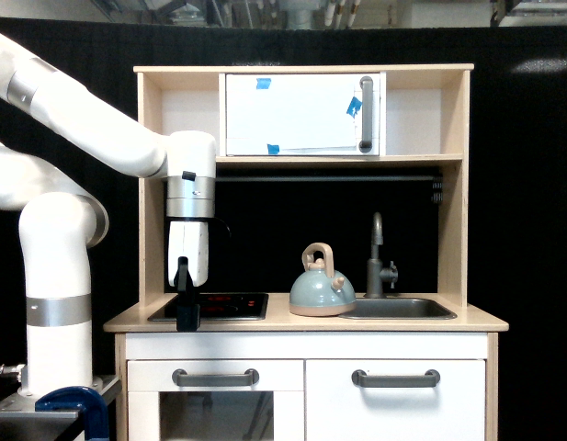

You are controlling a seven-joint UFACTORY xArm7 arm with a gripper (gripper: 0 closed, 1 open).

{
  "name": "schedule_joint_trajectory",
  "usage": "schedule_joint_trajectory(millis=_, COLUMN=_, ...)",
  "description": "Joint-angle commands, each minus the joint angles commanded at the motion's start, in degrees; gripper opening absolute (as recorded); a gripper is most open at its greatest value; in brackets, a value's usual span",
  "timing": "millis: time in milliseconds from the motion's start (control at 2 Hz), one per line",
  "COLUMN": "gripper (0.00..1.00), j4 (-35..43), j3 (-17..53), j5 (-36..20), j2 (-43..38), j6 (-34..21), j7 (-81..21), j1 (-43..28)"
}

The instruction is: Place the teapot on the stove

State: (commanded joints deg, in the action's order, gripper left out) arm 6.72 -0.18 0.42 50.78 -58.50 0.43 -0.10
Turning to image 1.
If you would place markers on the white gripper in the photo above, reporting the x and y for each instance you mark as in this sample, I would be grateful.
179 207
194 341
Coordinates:
187 266

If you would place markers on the grey-blue toy teapot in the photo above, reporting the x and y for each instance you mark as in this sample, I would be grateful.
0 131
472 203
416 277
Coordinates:
320 290

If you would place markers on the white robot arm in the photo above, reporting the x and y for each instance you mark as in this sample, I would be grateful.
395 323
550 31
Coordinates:
59 220

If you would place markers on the black stove top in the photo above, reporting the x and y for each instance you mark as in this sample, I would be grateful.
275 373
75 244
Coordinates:
245 306

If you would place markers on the white oven door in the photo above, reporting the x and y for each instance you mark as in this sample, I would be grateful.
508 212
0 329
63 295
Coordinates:
272 409

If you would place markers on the blue C-clamp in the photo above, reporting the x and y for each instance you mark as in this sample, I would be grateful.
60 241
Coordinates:
86 401

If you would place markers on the wooden toy kitchen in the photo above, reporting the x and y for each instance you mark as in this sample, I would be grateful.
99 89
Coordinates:
168 93

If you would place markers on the white cabinet door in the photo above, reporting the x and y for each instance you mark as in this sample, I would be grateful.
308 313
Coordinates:
336 409

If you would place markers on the blue tape piece bottom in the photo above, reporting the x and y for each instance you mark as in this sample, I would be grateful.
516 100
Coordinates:
272 149

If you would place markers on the blue tape piece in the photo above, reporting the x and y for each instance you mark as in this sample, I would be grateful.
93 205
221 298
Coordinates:
263 83
272 149
354 107

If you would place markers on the grey faucet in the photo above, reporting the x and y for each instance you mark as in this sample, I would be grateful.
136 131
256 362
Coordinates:
377 273

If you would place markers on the grey metal sink basin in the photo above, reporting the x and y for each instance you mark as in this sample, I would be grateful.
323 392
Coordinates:
398 309

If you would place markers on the white microwave door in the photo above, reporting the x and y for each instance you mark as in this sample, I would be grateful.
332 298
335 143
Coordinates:
303 113

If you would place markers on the blue tape piece top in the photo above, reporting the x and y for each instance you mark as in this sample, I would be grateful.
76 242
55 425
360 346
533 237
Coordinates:
263 83

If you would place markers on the blue tape piece right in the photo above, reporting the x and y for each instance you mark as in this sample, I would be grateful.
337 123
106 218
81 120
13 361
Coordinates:
354 107

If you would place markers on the grey oven door handle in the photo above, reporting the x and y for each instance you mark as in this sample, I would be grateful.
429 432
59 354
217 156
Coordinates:
182 379

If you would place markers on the black hanging rail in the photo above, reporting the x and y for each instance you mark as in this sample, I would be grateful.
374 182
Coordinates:
333 178

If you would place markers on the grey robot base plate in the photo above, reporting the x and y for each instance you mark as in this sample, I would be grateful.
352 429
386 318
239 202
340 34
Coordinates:
22 404

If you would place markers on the grey cabinet door handle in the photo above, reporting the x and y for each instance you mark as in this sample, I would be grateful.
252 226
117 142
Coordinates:
429 379

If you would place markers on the grey microwave handle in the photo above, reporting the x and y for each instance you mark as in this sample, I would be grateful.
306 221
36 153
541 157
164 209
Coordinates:
367 87

